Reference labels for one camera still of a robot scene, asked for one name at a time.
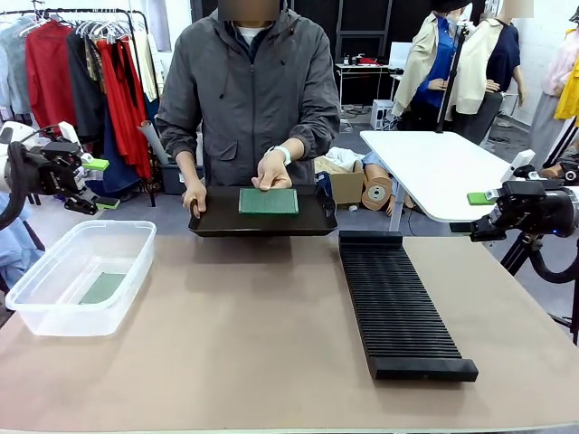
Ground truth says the green perforated PCB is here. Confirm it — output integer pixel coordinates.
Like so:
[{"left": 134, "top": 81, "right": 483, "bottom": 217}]
[
  {"left": 237, "top": 187, "right": 301, "bottom": 217},
  {"left": 78, "top": 271, "right": 128, "bottom": 306}
]

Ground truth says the black plastic tray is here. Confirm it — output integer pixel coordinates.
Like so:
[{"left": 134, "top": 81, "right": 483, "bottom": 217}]
[{"left": 186, "top": 183, "right": 340, "bottom": 239}]

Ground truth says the black clothes rack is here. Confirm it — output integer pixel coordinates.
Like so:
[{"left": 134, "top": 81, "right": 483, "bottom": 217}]
[{"left": 0, "top": 7, "right": 158, "bottom": 208}]

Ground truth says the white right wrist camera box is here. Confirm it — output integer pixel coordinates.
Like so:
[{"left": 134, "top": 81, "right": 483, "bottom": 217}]
[{"left": 500, "top": 149, "right": 537, "bottom": 183}]

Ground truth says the black camera tripod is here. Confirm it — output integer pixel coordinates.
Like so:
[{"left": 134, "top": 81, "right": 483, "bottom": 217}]
[{"left": 498, "top": 231, "right": 546, "bottom": 278}]

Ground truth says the red shirt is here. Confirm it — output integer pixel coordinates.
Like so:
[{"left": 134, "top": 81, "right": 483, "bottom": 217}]
[{"left": 24, "top": 20, "right": 79, "bottom": 137}]

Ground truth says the navy garment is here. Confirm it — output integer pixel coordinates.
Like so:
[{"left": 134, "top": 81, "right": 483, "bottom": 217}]
[{"left": 85, "top": 108, "right": 142, "bottom": 198}]

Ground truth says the white table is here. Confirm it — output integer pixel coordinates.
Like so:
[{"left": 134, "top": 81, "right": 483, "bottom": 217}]
[{"left": 359, "top": 129, "right": 536, "bottom": 232}]

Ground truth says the mannequin with beige coat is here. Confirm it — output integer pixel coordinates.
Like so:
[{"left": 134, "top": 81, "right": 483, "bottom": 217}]
[{"left": 391, "top": 0, "right": 459, "bottom": 119}]

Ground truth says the red dress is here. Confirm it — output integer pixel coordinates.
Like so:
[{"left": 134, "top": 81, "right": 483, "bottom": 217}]
[{"left": 96, "top": 38, "right": 154, "bottom": 181}]

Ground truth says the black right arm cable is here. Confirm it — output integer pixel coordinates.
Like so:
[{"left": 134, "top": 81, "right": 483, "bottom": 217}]
[{"left": 527, "top": 233, "right": 579, "bottom": 285}]

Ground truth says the white computer case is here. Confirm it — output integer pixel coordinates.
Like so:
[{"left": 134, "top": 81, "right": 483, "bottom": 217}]
[{"left": 369, "top": 98, "right": 401, "bottom": 132}]

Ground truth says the clear plastic box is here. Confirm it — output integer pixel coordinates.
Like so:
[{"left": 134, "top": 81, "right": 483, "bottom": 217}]
[{"left": 5, "top": 219, "right": 158, "bottom": 338}]

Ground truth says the black garment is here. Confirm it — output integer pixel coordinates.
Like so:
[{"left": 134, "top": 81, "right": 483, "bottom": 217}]
[{"left": 66, "top": 28, "right": 108, "bottom": 142}]

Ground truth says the light blue cloth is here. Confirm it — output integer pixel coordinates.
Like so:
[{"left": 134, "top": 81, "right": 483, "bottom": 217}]
[{"left": 0, "top": 192, "right": 47, "bottom": 291}]

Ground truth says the black slotted PCB rack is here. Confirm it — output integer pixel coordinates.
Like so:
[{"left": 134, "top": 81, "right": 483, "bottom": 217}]
[{"left": 337, "top": 230, "right": 479, "bottom": 383}]

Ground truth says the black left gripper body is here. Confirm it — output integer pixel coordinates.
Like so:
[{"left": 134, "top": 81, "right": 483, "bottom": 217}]
[{"left": 25, "top": 138, "right": 88, "bottom": 201}]

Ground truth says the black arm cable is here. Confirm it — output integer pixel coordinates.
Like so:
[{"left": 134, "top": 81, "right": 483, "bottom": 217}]
[
  {"left": 0, "top": 140, "right": 31, "bottom": 232},
  {"left": 527, "top": 233, "right": 579, "bottom": 285}
]

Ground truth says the mannequin part with spool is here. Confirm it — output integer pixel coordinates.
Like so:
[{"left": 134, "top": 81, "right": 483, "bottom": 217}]
[{"left": 360, "top": 151, "right": 408, "bottom": 217}]

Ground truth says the light grey garment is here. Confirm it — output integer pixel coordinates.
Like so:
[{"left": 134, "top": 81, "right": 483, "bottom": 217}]
[{"left": 0, "top": 16, "right": 33, "bottom": 115}]

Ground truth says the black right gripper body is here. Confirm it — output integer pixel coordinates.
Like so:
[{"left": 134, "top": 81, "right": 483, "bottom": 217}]
[{"left": 490, "top": 179, "right": 565, "bottom": 237}]

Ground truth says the person's right forearm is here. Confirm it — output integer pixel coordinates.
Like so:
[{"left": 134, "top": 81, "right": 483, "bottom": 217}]
[{"left": 156, "top": 115, "right": 201, "bottom": 182}]

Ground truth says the grey bin with rolls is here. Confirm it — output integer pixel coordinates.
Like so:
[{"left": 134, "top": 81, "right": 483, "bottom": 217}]
[{"left": 138, "top": 119, "right": 204, "bottom": 196}]

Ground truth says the person's right hand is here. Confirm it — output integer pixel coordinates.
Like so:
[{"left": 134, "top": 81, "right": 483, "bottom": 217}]
[{"left": 181, "top": 177, "right": 209, "bottom": 215}]

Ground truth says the person's left forearm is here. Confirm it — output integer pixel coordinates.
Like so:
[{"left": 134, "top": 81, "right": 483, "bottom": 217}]
[{"left": 266, "top": 118, "right": 342, "bottom": 162}]

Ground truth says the white wristband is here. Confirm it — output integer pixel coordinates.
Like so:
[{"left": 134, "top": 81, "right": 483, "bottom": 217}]
[{"left": 265, "top": 144, "right": 293, "bottom": 166}]

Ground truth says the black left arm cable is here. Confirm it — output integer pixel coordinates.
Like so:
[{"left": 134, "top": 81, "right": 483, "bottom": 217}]
[{"left": 0, "top": 140, "right": 31, "bottom": 232}]

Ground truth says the person's left hand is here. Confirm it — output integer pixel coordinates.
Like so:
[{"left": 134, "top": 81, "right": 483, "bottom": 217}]
[{"left": 251, "top": 151, "right": 293, "bottom": 192}]

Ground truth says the person in grey jacket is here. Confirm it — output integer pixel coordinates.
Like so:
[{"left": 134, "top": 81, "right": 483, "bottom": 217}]
[{"left": 155, "top": 0, "right": 342, "bottom": 187}]

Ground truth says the black tripod pole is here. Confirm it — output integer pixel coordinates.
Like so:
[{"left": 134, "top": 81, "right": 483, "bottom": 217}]
[{"left": 435, "top": 21, "right": 472, "bottom": 135}]

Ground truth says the cream garment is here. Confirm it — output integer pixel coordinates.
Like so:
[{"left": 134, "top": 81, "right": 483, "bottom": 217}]
[{"left": 130, "top": 30, "right": 160, "bottom": 103}]

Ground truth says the cardboard box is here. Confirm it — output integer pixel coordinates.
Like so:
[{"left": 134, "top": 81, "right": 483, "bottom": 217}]
[{"left": 315, "top": 156, "right": 368, "bottom": 207}]

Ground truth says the mannequin with yellow garment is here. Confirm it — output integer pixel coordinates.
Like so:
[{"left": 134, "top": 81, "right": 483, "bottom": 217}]
[{"left": 519, "top": 13, "right": 579, "bottom": 178}]

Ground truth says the mannequin with cream jacket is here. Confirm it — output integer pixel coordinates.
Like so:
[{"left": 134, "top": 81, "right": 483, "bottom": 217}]
[{"left": 451, "top": 8, "right": 527, "bottom": 145}]

